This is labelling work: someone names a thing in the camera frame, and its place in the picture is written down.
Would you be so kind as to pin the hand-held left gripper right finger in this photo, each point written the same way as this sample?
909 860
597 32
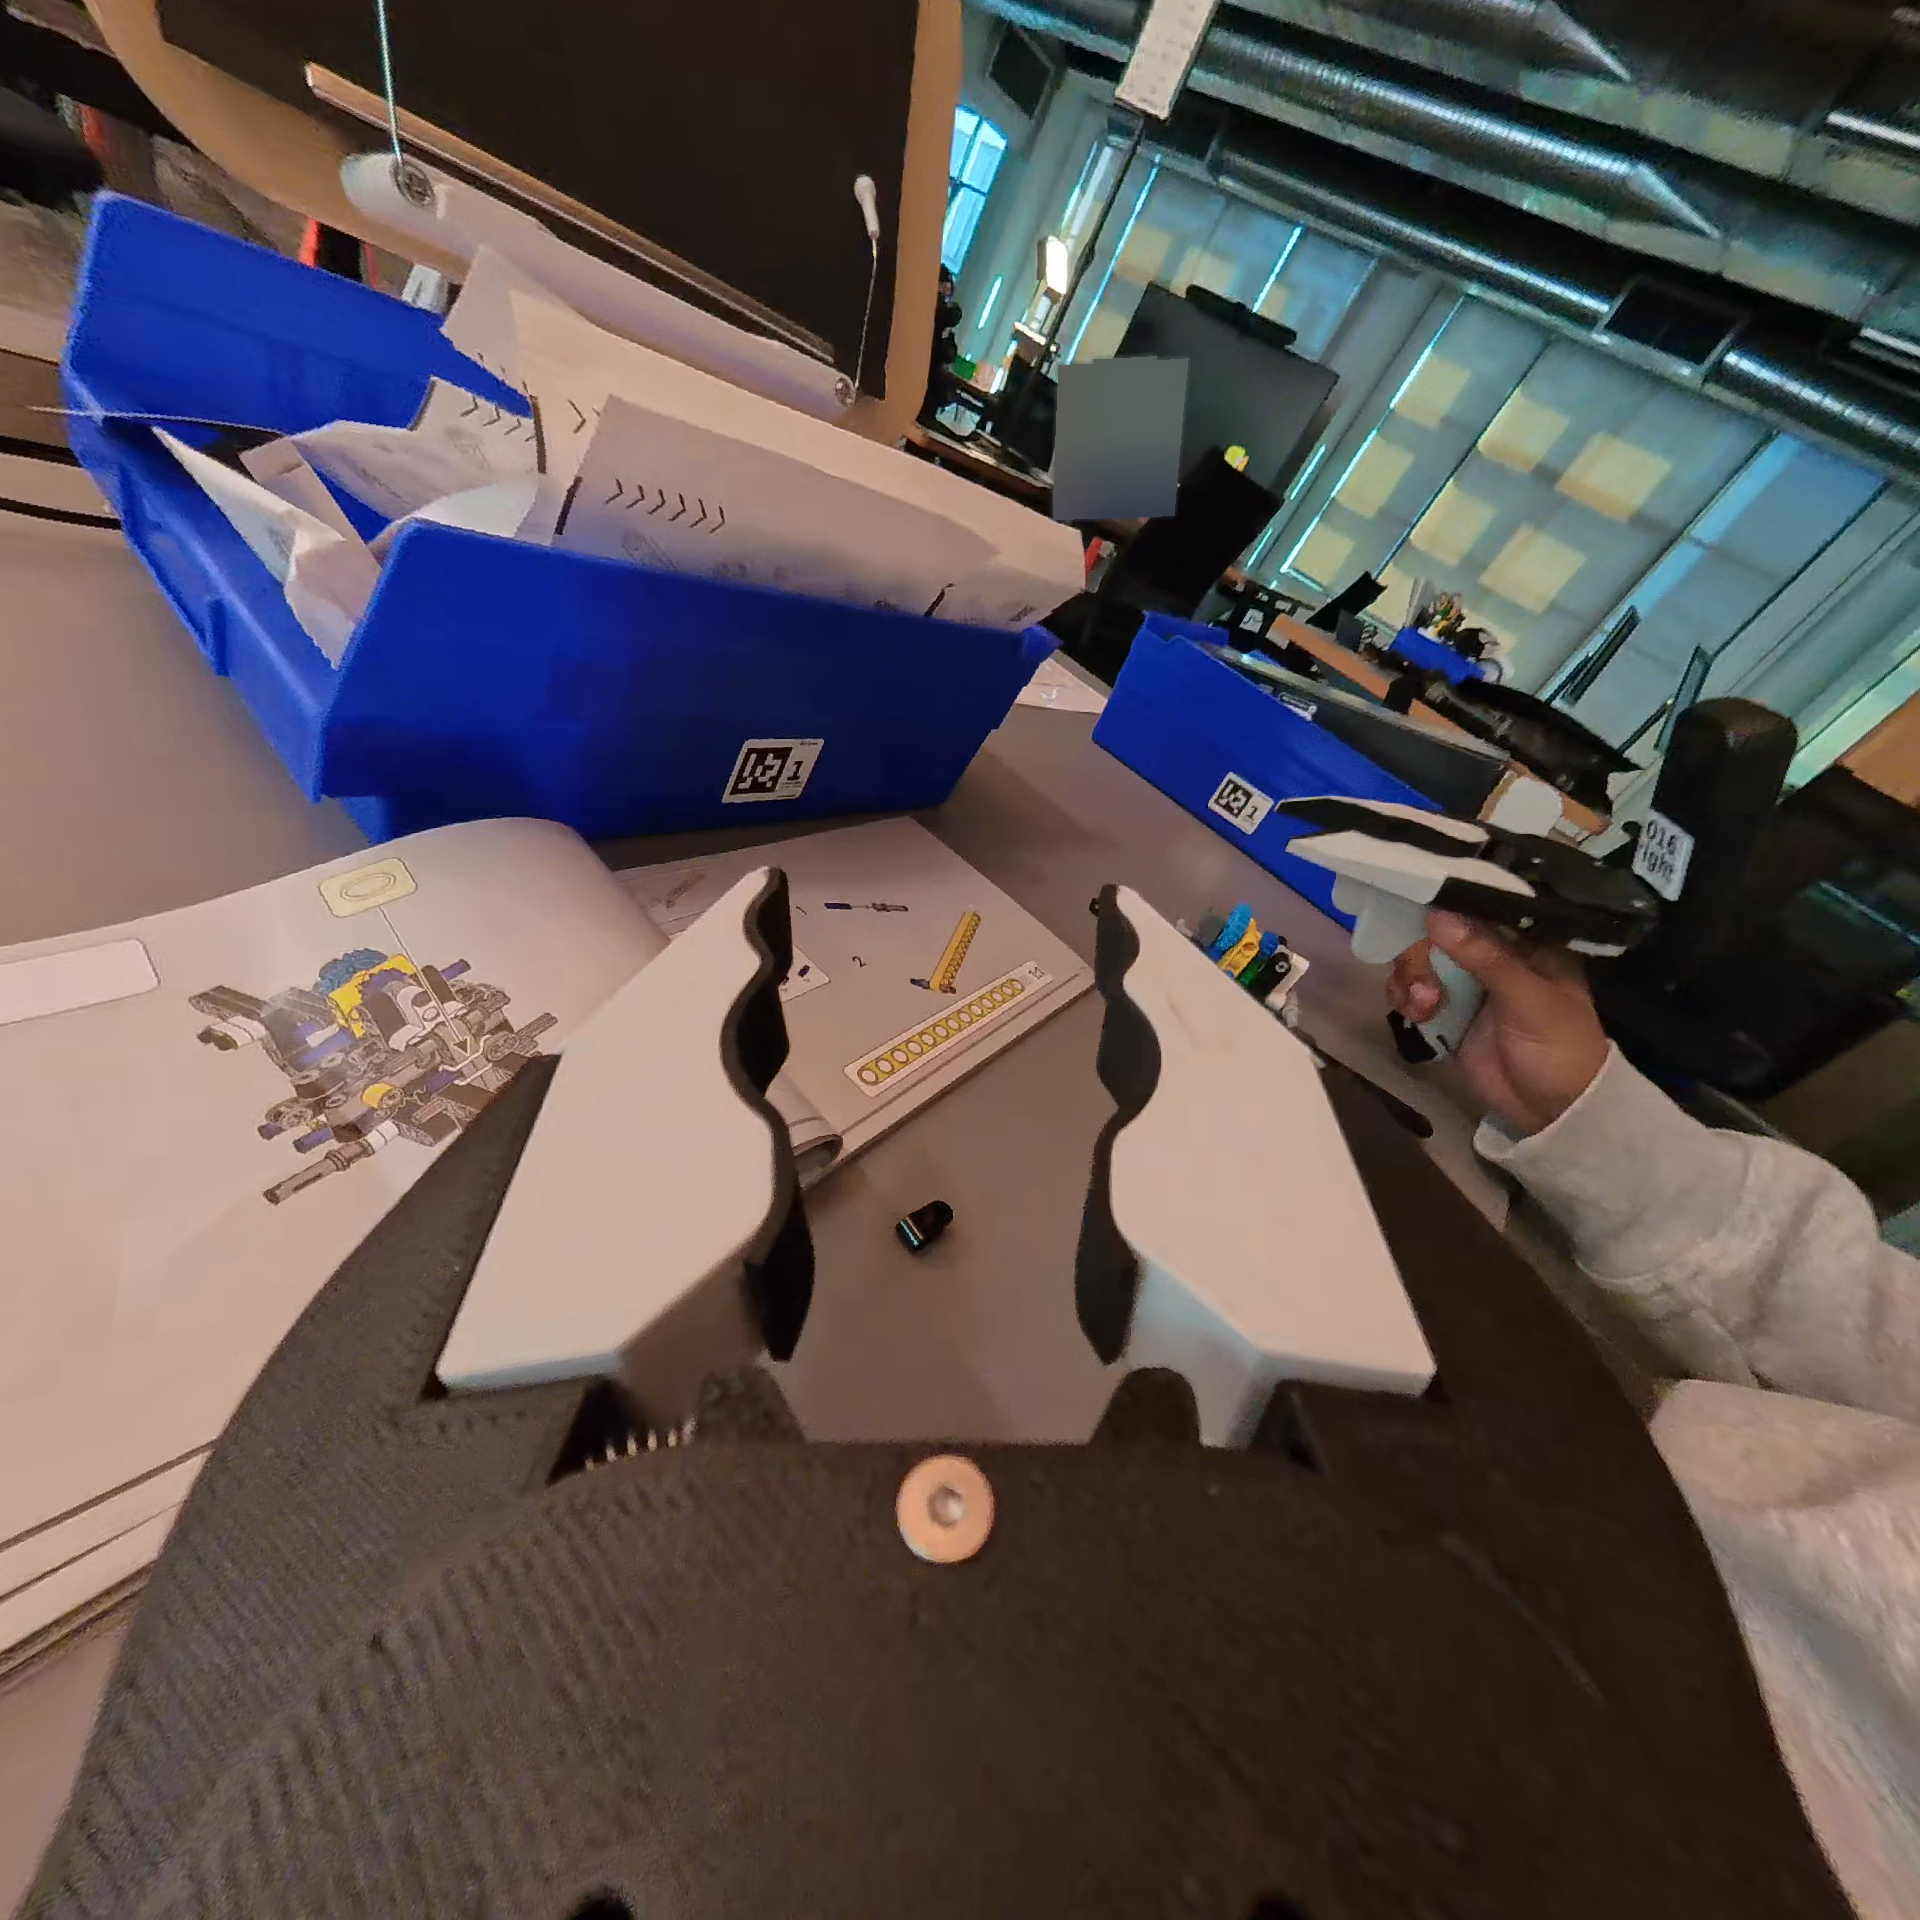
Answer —
1260 1201

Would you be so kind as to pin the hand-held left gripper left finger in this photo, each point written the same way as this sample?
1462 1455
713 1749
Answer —
629 1184

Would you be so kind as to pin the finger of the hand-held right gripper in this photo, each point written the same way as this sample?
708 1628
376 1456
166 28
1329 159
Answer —
1349 812
1381 870

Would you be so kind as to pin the person's right forearm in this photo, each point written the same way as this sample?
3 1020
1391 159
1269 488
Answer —
1694 1214

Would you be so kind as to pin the small black lego connector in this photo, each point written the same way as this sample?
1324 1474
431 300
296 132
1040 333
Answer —
926 1226

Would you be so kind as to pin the lego instruction booklet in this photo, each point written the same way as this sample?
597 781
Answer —
225 1277

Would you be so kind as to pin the person's right hand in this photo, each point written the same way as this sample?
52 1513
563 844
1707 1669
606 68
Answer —
1529 1037

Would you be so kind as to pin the black monitor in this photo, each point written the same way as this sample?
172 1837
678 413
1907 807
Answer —
1260 390

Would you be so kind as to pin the large blue plastic bin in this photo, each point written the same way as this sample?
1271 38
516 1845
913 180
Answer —
600 674

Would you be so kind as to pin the pile of white paper bags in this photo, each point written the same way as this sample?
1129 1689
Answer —
780 511

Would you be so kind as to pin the person's light grey sweater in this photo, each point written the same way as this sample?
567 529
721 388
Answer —
1830 1622

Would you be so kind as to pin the white hanging ceiling light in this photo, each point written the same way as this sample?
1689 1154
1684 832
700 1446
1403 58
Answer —
1167 53

